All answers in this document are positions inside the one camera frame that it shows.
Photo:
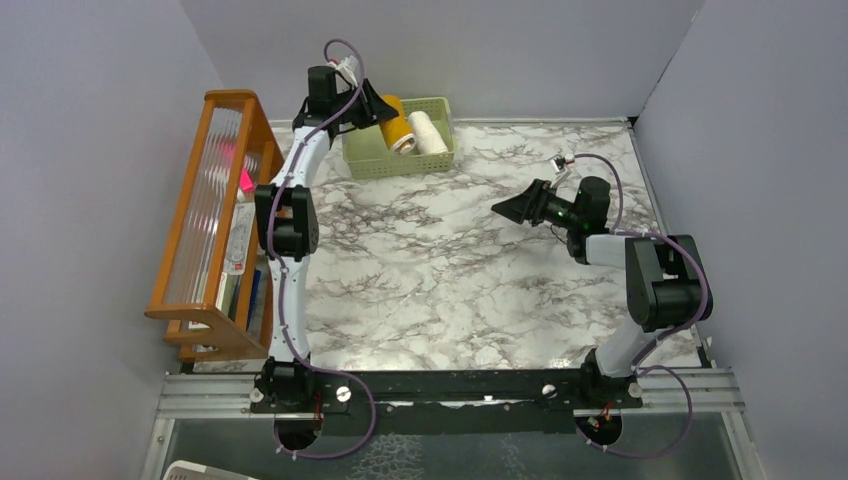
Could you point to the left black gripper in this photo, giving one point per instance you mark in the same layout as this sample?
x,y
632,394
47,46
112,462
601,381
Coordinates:
x,y
372,108

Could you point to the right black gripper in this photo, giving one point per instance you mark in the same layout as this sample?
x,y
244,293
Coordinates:
x,y
528,205

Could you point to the yellow towel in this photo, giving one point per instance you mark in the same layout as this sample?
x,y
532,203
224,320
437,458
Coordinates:
x,y
397,133

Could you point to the white cream towel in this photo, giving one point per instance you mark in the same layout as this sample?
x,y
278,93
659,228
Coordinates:
x,y
428,139

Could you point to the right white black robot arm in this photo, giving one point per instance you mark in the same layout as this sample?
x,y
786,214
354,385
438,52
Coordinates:
x,y
666,288

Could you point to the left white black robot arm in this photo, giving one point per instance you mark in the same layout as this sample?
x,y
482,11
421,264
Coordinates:
x,y
289,238

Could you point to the light green plastic basket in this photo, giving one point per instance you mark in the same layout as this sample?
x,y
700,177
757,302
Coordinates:
x,y
368,157

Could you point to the pink object in rack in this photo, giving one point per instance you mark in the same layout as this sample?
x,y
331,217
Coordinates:
x,y
246,185

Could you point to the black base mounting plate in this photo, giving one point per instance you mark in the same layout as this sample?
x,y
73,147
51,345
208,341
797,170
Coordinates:
x,y
447,402

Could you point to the wooden rack with clear panel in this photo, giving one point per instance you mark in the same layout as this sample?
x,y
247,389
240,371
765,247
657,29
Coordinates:
x,y
205,289

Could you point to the white basket corner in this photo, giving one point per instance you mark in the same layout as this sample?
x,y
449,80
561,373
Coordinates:
x,y
186,470

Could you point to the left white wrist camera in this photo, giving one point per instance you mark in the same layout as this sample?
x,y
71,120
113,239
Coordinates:
x,y
348,69

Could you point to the aluminium frame rail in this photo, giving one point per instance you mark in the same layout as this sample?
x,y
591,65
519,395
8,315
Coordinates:
x,y
225,396

